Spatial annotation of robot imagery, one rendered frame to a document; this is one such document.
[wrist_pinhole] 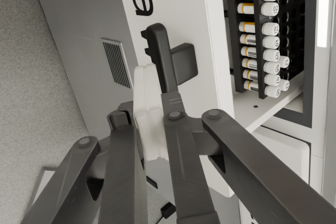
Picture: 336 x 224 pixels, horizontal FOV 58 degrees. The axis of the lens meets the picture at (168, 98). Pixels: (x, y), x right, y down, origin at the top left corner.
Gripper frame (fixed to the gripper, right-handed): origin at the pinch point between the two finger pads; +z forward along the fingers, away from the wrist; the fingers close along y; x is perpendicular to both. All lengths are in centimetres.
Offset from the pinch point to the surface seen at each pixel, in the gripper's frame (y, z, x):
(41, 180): -52, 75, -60
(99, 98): -19, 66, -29
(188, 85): 3.1, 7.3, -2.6
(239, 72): 9.7, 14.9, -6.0
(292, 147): 15.2, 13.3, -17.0
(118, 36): -6.7, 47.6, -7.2
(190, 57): 3.5, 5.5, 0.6
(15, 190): -61, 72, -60
